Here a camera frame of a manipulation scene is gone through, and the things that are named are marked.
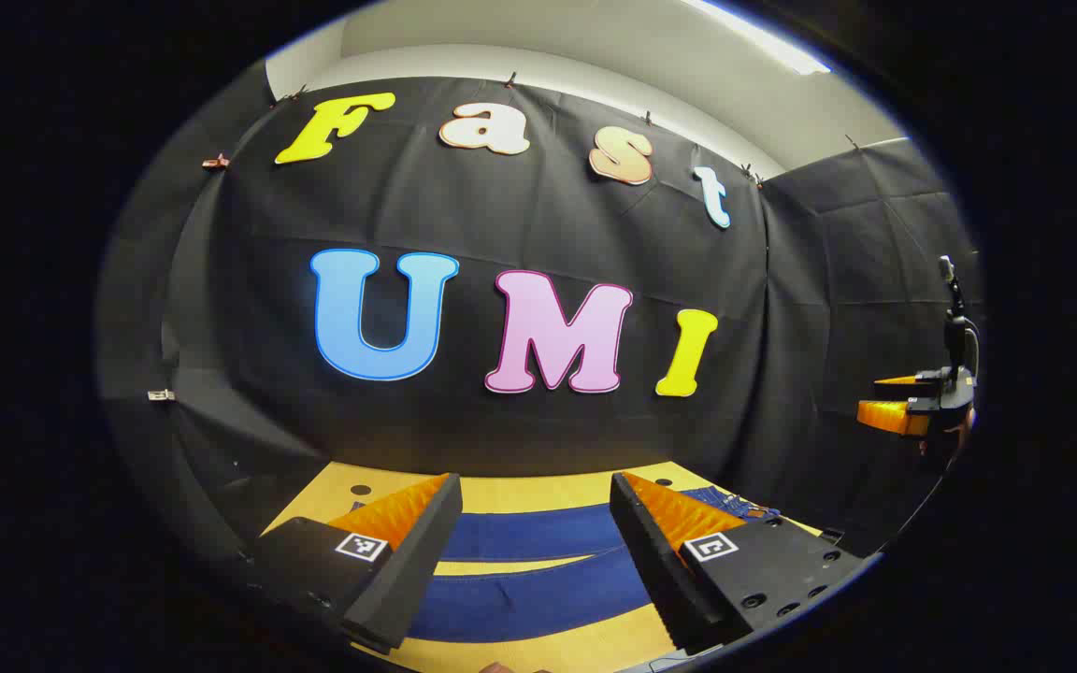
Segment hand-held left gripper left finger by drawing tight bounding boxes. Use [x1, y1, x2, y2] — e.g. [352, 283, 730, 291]
[244, 473, 463, 653]

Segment blue denim jeans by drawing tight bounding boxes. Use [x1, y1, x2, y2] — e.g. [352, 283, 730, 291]
[408, 486, 781, 644]

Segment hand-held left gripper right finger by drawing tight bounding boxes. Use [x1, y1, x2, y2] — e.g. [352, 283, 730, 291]
[610, 472, 881, 653]

